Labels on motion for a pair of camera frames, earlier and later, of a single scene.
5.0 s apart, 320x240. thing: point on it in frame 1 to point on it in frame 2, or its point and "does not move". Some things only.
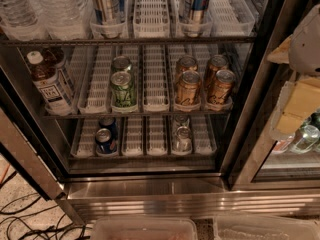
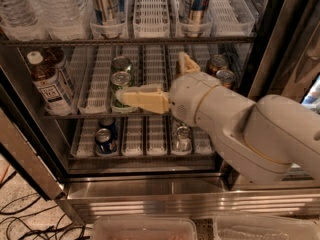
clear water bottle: (64, 10) does not move
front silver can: (182, 143) does not move
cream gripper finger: (281, 54) to (199, 99)
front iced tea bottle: (46, 80) does not move
